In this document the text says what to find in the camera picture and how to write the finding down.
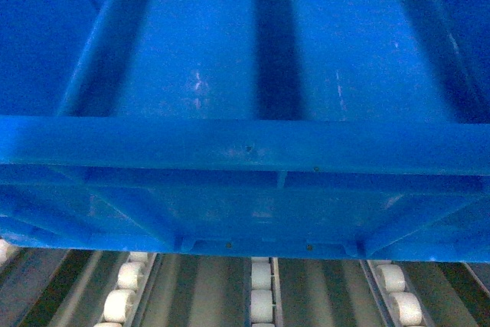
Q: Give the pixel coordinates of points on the large blue plastic crate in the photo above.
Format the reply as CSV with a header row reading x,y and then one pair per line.
x,y
323,129

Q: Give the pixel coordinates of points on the white roller track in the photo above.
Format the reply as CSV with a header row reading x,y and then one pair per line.
x,y
121,303

